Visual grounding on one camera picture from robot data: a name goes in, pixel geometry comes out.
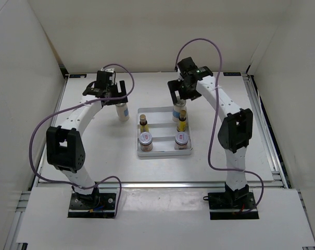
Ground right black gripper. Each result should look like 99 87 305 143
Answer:
168 78 202 105

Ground white shaker bottle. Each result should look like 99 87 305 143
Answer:
116 103 130 121
172 99 186 122

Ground small yellow bottle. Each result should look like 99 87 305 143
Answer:
177 109 186 132
139 114 149 133

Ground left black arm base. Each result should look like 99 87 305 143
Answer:
67 188 119 219

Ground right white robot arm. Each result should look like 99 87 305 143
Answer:
167 57 255 212

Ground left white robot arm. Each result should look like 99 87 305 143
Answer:
46 68 128 208

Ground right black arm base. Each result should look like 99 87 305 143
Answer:
203 184 259 220

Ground white divided tray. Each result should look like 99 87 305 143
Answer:
137 106 193 158

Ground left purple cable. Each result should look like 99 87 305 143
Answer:
29 64 136 218

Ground purple cable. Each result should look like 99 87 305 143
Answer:
174 38 264 215
29 64 136 218

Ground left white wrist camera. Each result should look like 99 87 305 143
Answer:
101 68 116 82

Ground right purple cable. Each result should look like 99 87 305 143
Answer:
174 38 264 215

